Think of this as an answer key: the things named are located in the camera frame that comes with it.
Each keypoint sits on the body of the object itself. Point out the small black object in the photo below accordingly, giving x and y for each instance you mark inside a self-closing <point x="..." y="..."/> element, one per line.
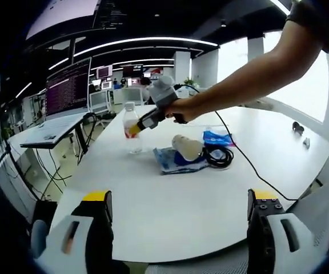
<point x="298" y="128"/>

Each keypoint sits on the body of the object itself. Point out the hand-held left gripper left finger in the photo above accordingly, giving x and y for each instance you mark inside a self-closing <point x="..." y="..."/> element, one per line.
<point x="101" y="211"/>

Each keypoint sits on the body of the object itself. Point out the clear bag with blue pad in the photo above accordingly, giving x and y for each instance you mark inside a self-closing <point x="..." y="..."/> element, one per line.
<point x="167" y="162"/>

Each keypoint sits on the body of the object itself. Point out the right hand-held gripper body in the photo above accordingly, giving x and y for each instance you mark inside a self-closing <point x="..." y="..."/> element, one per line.
<point x="164" y="92"/>

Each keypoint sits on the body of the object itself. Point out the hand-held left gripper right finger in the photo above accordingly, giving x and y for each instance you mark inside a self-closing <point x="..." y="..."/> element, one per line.
<point x="261" y="222"/>

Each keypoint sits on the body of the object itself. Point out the person's dark sleeve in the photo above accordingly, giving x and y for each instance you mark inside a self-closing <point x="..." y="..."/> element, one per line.
<point x="310" y="23"/>

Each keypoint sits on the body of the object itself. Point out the person's right hand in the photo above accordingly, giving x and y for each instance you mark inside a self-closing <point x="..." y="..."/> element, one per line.
<point x="186" y="108"/>

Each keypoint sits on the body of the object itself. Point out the grey standing desk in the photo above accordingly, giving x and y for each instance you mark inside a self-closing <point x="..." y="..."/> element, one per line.
<point x="56" y="128"/>

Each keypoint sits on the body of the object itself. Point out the white table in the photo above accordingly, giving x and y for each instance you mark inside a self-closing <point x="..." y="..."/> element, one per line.
<point x="164" y="205"/>

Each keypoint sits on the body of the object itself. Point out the blue tissue pack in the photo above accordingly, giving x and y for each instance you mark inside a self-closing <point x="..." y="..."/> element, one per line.
<point x="216" y="140"/>

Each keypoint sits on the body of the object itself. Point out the clear water bottle red label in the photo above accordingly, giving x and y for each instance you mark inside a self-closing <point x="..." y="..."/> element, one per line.
<point x="132" y="141"/>

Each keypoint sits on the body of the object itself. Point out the small grey object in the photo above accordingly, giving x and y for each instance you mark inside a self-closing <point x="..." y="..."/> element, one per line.
<point x="306" y="143"/>

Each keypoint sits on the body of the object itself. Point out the green potted plant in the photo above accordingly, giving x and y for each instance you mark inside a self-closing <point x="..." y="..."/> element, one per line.
<point x="190" y="82"/>

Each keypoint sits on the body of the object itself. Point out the white paper cup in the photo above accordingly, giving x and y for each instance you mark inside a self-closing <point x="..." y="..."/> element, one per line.
<point x="188" y="147"/>

